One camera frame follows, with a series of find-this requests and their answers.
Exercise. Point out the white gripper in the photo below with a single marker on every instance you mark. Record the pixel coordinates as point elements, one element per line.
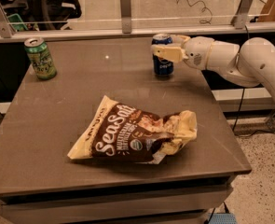
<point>199,52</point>

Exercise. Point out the blue pepsi can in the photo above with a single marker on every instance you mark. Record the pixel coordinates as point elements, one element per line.
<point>162,67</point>

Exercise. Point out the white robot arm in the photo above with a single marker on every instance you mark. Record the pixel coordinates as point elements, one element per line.
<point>248,66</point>

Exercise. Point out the green soda can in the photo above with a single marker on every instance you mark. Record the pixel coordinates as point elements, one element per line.
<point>40,58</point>

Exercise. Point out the sea salt chips bag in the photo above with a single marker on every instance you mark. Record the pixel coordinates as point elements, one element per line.
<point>120,132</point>

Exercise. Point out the black office chair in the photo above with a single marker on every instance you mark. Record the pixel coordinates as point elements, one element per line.
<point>53,14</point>

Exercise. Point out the green plastic bin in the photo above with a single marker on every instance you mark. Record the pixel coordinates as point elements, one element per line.
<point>17,22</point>

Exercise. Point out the glass barrier panel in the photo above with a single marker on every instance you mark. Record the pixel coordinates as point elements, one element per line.
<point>152,16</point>

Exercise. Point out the blue box under table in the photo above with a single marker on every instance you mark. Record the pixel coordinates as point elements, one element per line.
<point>221,218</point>

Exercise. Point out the middle metal barrier bracket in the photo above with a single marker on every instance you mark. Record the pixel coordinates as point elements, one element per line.
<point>125,9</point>

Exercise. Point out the right metal barrier bracket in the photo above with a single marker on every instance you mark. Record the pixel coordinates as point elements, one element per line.
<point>240,18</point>

